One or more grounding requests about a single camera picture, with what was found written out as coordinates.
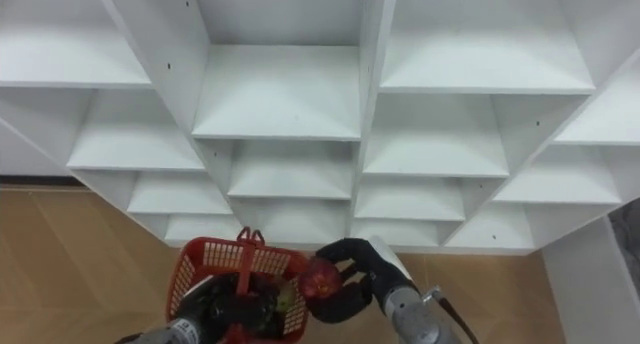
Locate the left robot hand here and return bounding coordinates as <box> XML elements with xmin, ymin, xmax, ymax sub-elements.
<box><xmin>174</xmin><ymin>272</ymin><xmax>282</xmax><ymax>341</ymax></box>

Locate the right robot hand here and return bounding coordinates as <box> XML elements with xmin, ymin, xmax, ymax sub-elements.
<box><xmin>305</xmin><ymin>236</ymin><xmax>422</xmax><ymax>326</ymax></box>

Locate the red plastic basket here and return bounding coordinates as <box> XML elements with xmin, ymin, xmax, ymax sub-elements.
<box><xmin>164</xmin><ymin>227</ymin><xmax>311</xmax><ymax>344</ymax></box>

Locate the red apple soft toy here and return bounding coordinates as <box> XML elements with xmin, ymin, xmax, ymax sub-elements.
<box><xmin>298</xmin><ymin>257</ymin><xmax>345</xmax><ymax>301</ymax></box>

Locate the green pear soft toy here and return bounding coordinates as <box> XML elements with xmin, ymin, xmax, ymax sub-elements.
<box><xmin>273</xmin><ymin>278</ymin><xmax>298</xmax><ymax>313</ymax></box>

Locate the white cubby shelf unit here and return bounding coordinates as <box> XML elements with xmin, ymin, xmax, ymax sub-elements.
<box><xmin>0</xmin><ymin>0</ymin><xmax>640</xmax><ymax>258</ymax></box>

